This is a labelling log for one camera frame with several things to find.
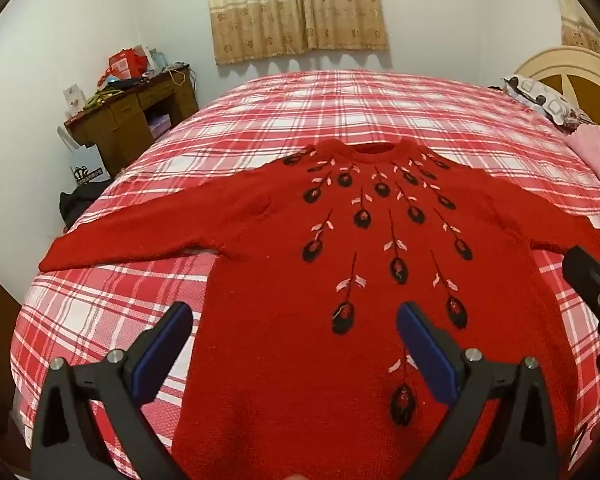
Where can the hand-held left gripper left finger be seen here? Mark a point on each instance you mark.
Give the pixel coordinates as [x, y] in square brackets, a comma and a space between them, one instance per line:
[166, 345]

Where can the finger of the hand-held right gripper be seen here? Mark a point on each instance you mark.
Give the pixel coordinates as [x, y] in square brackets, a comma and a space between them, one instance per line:
[587, 270]

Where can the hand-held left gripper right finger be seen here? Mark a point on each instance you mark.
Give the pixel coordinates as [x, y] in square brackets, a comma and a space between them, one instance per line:
[426, 347]

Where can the red knitted sweater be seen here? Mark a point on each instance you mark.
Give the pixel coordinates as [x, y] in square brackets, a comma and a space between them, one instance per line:
[280, 260]

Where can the pink blanket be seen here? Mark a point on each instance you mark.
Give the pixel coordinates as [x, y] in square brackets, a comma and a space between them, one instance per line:
[597, 155]

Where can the black bag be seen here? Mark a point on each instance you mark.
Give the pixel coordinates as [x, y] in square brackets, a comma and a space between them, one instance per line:
[82, 202]

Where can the patterned pillow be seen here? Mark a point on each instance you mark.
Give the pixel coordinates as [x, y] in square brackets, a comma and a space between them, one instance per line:
[540, 95]

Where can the white paper bag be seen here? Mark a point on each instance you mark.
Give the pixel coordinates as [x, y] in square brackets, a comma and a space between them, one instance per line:
[87, 165]

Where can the cream wooden headboard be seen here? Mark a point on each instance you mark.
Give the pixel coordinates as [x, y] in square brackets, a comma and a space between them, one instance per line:
[575, 67]

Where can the brown wooden desk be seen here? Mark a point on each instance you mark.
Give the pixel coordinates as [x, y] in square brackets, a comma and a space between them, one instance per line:
[115, 115]

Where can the beige patterned curtain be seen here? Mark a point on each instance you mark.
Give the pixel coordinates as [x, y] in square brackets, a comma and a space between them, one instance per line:
[577, 25]
[295, 5]

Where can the green yellow bundle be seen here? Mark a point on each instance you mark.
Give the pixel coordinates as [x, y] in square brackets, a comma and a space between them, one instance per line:
[102, 97]

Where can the red plaid bed sheet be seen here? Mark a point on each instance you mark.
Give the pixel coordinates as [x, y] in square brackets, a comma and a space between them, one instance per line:
[330, 110]

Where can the white card box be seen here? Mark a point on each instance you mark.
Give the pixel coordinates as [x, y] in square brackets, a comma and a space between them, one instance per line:
[74, 97]

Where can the red gift box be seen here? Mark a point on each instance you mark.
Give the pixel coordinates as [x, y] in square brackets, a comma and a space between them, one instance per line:
[127, 64]

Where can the pale blue bag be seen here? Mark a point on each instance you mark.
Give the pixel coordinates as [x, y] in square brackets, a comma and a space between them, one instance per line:
[156, 57]

